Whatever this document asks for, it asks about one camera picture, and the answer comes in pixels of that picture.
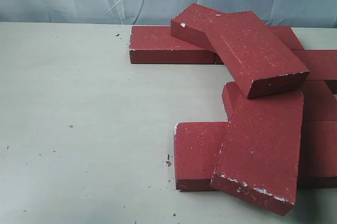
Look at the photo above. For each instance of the right row red brick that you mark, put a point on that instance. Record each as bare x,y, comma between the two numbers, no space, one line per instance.
322,65

